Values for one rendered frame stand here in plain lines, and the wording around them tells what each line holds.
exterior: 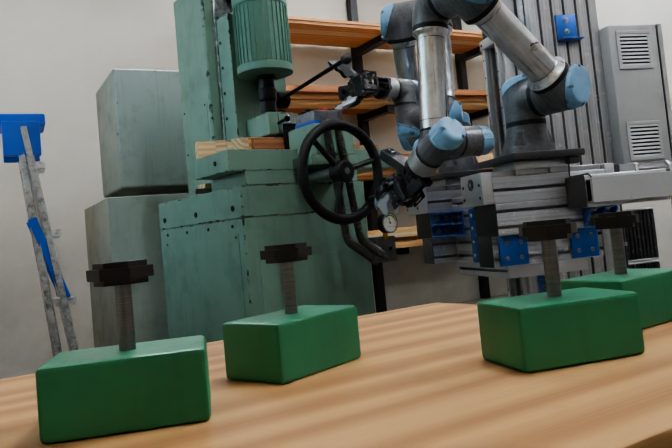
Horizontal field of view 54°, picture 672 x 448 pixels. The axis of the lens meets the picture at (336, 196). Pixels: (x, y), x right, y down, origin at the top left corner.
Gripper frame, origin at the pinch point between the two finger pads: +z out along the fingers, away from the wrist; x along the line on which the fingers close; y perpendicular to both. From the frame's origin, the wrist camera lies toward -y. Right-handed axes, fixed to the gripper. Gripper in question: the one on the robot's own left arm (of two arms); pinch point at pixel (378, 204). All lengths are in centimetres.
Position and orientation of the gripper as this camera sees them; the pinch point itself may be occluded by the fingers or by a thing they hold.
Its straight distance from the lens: 180.4
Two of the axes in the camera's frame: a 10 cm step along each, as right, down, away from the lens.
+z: -4.3, 5.6, 7.1
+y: 3.7, 8.2, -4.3
